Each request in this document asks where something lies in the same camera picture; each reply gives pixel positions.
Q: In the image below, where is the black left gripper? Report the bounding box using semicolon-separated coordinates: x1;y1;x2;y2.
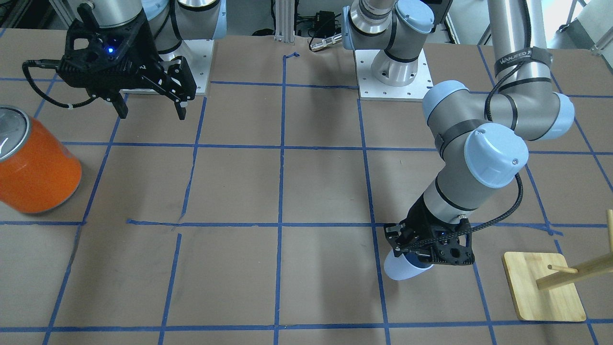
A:
385;195;460;253

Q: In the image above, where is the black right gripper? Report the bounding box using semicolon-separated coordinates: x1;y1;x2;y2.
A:
57;10;196;121

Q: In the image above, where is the light blue plastic cup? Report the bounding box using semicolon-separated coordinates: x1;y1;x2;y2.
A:
383;251;433;280

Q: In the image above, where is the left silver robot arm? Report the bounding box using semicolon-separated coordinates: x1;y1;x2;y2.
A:
384;0;575;260

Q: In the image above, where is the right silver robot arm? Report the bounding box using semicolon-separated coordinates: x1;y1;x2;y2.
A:
56;0;227;120

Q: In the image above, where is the orange canister with grey lid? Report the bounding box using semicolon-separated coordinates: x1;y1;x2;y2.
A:
0;105;82;214

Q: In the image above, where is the wooden mug tree stand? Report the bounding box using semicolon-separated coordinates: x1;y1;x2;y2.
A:
498;209;612;323

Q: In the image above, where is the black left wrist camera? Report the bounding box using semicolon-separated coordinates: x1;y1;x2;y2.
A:
418;218;475;265

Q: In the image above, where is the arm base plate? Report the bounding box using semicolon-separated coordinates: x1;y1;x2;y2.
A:
354;49;433;102
159;40;215;96

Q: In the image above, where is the aluminium frame post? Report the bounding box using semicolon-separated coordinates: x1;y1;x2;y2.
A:
273;0;297;45

